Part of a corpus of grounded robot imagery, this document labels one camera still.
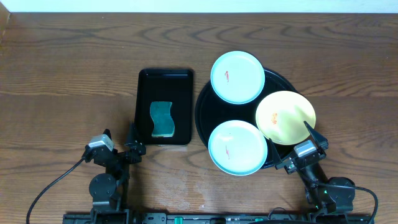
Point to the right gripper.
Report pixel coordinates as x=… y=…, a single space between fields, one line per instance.
x=289 y=167

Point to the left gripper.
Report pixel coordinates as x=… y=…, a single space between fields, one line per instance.
x=121 y=155

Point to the yellow plate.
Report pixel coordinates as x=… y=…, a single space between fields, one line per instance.
x=281 y=117

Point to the green scouring sponge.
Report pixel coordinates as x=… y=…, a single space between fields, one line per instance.
x=160 y=113

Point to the light blue plate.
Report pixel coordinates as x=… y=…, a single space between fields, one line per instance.
x=237 y=148
x=237 y=77

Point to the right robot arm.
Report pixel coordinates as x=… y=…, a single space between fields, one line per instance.
x=330 y=195

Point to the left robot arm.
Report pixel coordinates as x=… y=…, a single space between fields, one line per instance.
x=109 y=189

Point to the black rectangular tray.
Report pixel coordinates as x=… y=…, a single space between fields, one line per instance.
x=173 y=85

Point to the round black tray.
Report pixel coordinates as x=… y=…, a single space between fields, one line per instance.
x=211 y=110

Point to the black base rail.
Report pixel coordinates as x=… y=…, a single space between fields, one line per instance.
x=162 y=218

